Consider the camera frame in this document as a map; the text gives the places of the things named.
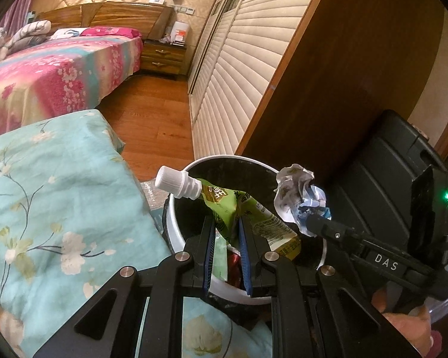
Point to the bare right hand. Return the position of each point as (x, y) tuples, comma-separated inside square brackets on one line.
[(415, 327)]

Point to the wooden nightstand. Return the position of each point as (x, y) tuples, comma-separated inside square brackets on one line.
[(162, 58)]

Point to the brown wooden door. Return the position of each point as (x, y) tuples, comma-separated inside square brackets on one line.
[(347, 62)]

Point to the teal floral bedsheet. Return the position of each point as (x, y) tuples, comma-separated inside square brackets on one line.
[(72, 213)]

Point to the green spout pouch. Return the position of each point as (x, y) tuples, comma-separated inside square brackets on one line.
[(228, 206)]

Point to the pink pillow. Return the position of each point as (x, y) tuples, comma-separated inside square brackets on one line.
[(128, 32)]

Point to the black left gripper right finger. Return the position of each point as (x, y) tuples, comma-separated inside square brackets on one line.
[(317, 312)]

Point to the folded grey white quilt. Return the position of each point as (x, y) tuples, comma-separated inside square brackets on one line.
[(42, 27)]

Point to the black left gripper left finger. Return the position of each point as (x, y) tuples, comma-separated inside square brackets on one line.
[(139, 313)]

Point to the white paper ball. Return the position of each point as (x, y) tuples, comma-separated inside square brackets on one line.
[(297, 197)]

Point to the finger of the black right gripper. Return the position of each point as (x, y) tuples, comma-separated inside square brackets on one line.
[(382, 259)]

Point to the white louvered wardrobe doors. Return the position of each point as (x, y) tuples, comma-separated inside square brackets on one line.
[(240, 48)]

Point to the white round trash bin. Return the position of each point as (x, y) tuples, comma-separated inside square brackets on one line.
[(184, 219)]

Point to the pink floral bed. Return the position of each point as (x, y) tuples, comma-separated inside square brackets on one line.
[(63, 76)]

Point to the pink curtain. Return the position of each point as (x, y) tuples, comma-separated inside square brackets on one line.
[(15, 16)]

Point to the white bag on nightstand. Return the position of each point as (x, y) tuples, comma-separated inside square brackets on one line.
[(179, 33)]

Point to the wooden headboard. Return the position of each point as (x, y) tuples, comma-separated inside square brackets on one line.
[(149, 19)]

